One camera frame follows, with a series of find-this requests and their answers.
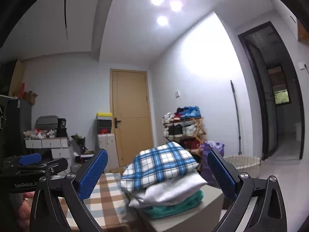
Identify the blue white plaid shirt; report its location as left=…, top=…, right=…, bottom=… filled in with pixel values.
left=121, top=141, right=199, bottom=193

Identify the person's left hand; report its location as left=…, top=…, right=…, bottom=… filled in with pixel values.
left=17, top=192, right=34, bottom=231

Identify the white desk drawer unit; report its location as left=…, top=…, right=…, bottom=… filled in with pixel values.
left=24, top=138, right=72, bottom=159

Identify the white woven laundry basket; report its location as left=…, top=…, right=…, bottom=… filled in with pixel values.
left=224, top=155, right=261, bottom=171

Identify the grey suitcase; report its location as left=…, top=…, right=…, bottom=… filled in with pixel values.
left=35, top=115, right=59, bottom=131

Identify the black cabinet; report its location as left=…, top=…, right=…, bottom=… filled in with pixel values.
left=1, top=95, right=32, bottom=159

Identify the checkered bed sheet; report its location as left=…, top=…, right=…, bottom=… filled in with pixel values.
left=25, top=172, right=139, bottom=232

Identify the cardboard box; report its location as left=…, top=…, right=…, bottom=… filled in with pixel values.
left=23, top=91, right=38, bottom=105

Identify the white drawer cabinet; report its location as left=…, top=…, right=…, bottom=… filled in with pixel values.
left=97, top=134, right=119, bottom=173

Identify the purple bag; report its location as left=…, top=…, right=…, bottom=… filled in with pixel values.
left=201, top=141, right=225, bottom=187

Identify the yellow black box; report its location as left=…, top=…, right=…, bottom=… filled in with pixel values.
left=96, top=112, right=112, bottom=120

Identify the grey folded sweatshirt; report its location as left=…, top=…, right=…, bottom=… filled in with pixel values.
left=128, top=170, right=207, bottom=208

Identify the green folded garment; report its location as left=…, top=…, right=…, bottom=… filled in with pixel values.
left=142, top=190, right=204, bottom=219

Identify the wooden door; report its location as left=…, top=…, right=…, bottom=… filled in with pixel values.
left=110, top=69, right=154, bottom=166

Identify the wooden shoe rack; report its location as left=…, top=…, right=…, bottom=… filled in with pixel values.
left=161, top=106, right=206, bottom=156

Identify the grey mop pole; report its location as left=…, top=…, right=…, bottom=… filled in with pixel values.
left=230, top=80, right=242, bottom=156

